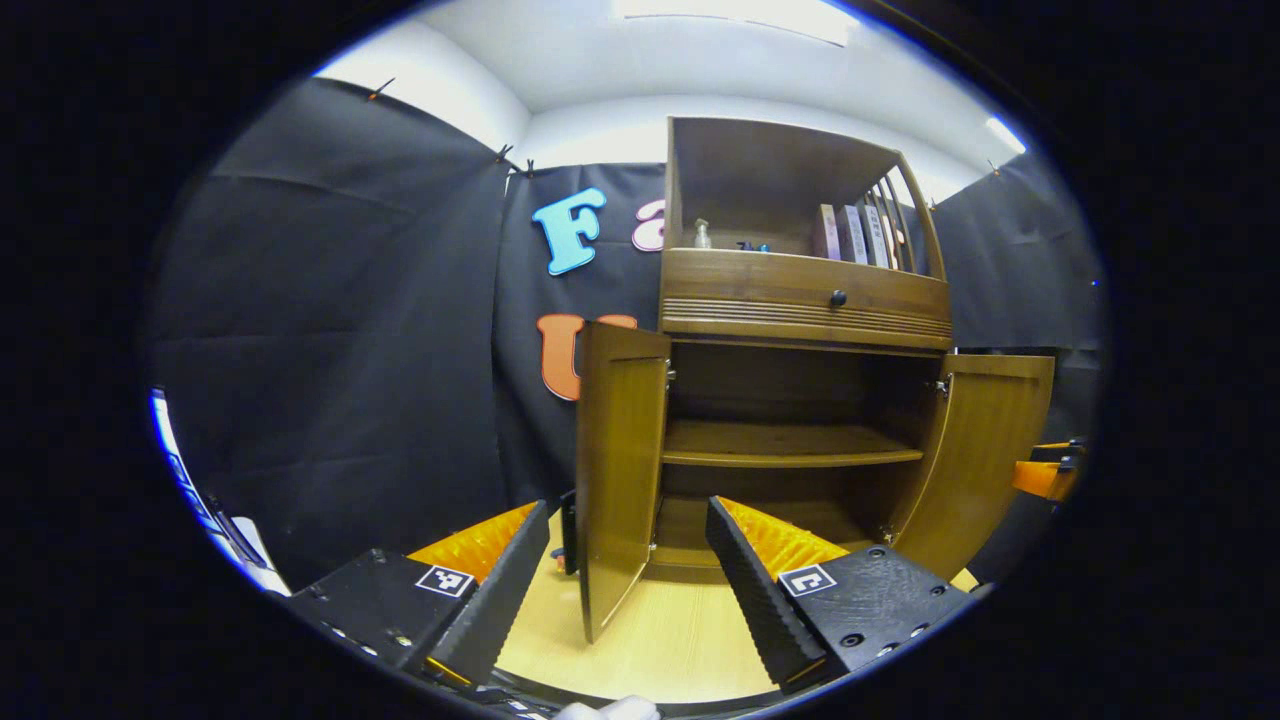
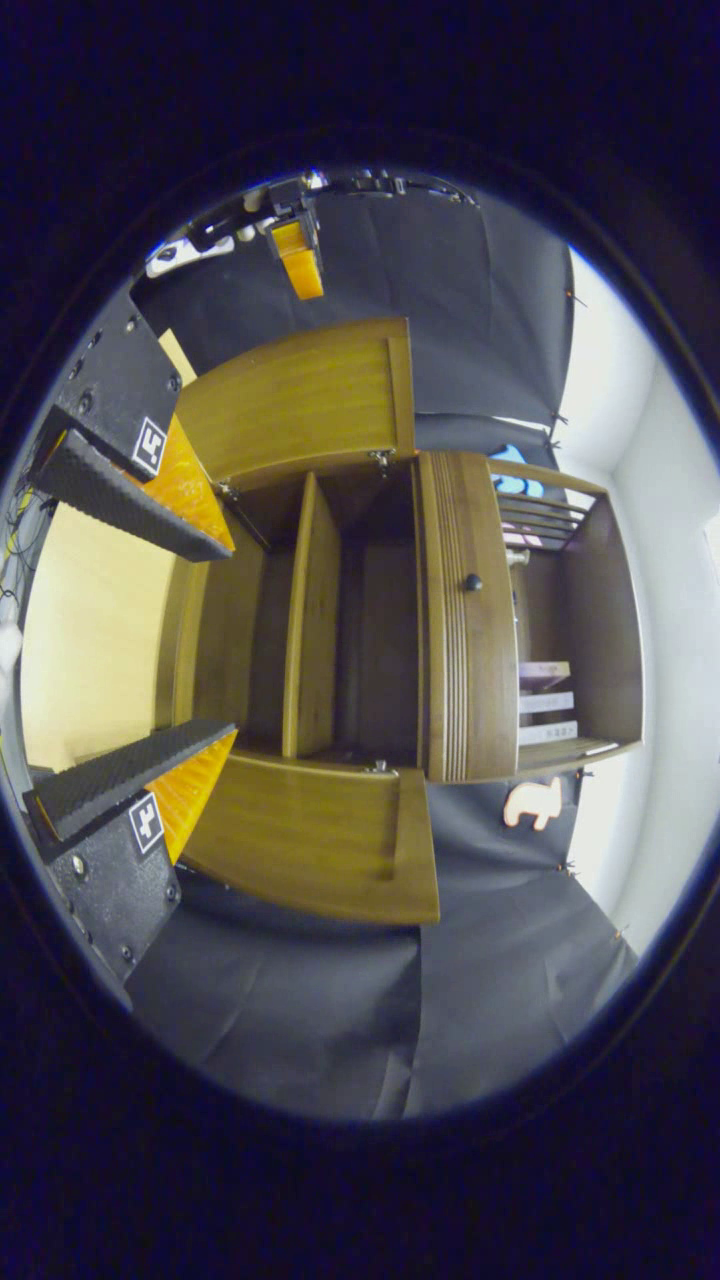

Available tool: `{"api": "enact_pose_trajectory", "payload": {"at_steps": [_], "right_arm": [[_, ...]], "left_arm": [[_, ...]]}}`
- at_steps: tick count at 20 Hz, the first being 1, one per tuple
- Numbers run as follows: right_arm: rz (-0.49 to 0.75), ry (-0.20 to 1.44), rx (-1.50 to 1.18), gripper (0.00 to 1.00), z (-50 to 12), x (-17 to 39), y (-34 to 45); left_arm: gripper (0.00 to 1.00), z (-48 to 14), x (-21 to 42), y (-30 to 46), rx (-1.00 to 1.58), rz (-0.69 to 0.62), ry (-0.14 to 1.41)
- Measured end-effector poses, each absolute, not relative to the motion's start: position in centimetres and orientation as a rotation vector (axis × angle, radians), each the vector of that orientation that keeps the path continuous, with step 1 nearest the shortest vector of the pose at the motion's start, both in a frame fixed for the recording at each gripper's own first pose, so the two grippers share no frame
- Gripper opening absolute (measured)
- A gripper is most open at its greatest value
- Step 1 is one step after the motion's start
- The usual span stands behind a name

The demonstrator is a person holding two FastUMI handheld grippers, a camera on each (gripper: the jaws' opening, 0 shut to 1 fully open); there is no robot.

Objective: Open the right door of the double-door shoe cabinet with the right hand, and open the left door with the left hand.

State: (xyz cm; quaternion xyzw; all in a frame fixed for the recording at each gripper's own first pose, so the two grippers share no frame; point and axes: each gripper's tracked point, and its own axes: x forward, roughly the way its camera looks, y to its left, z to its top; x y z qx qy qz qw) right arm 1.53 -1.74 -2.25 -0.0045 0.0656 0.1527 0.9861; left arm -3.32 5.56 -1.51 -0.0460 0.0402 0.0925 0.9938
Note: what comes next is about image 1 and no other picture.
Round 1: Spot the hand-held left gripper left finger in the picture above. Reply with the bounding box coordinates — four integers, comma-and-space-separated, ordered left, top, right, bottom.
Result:
290, 500, 551, 691

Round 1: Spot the wooden inner shelf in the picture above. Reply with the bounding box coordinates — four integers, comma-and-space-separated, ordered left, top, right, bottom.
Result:
662, 420, 925, 469

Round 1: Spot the wooden double-door shoe cabinet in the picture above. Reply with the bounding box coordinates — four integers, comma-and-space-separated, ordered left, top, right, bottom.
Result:
658, 115, 956, 586

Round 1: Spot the black backdrop cloth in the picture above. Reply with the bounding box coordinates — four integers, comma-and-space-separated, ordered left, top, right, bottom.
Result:
148, 78, 1106, 591

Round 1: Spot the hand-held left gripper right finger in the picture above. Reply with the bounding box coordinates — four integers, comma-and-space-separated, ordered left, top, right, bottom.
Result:
705, 495, 976, 696

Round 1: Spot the ceiling light panel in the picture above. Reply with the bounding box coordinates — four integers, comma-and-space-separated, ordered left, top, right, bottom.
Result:
610, 0, 861, 48

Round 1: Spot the white blue-edged object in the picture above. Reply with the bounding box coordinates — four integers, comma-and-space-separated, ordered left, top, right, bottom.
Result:
150, 388, 293, 598

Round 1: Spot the wooden cabinet drawer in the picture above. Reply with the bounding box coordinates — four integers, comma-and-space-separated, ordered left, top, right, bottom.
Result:
660, 248, 953, 351

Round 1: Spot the wooden shoe cabinet door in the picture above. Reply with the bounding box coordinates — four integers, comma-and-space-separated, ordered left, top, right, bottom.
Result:
558, 320, 673, 644
888, 353, 1057, 583

